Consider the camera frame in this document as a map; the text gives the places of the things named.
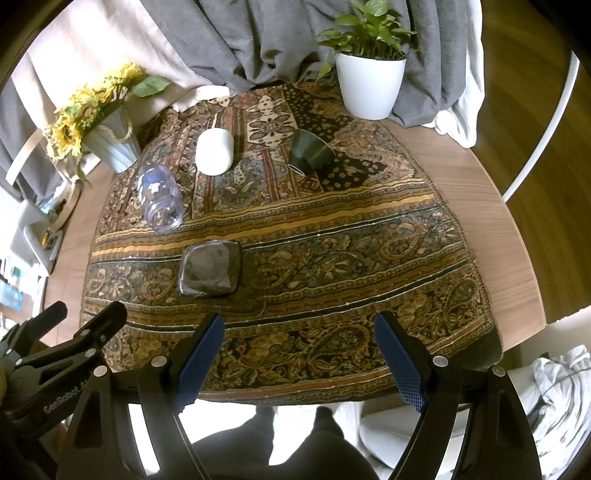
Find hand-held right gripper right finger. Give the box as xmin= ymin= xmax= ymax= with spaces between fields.
xmin=374 ymin=313 xmax=543 ymax=480

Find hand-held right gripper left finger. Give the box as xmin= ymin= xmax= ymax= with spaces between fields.
xmin=55 ymin=313 xmax=227 ymax=480

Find green plant in white pot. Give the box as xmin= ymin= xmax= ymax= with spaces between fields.
xmin=314 ymin=0 xmax=422 ymax=121

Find dark green cup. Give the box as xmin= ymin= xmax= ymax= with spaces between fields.
xmin=288 ymin=128 xmax=335 ymax=171

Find round wooden tray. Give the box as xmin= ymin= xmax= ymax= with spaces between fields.
xmin=44 ymin=179 xmax=83 ymax=234

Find white seat cushion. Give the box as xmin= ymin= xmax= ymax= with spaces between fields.
xmin=358 ymin=401 xmax=465 ymax=478

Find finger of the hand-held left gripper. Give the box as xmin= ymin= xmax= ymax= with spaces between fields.
xmin=18 ymin=302 xmax=129 ymax=372
xmin=0 ymin=302 xmax=67 ymax=354

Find white curved chair back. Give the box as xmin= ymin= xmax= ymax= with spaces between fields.
xmin=6 ymin=130 xmax=48 ymax=186

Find clear square glass cup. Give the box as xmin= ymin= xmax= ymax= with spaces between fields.
xmin=178 ymin=240 xmax=243 ymax=298

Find sunflowers in ribbed pot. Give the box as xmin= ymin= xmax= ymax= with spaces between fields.
xmin=45 ymin=63 xmax=172 ymax=186

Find white metal tube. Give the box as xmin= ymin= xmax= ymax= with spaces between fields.
xmin=502 ymin=51 xmax=581 ymax=204

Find beige cloth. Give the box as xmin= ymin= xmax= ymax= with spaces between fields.
xmin=13 ymin=0 xmax=234 ymax=114

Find white sheet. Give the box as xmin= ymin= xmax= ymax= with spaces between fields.
xmin=433 ymin=0 xmax=484 ymax=149

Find white crumpled cloth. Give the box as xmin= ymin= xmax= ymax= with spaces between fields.
xmin=526 ymin=345 xmax=591 ymax=464

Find white cluttered shelf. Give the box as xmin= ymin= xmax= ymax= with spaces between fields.
xmin=0 ymin=187 xmax=63 ymax=324

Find white cup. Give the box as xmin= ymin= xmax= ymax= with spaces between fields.
xmin=195 ymin=128 xmax=236 ymax=176

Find paisley patterned tablecloth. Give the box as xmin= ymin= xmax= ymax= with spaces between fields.
xmin=79 ymin=82 xmax=504 ymax=406

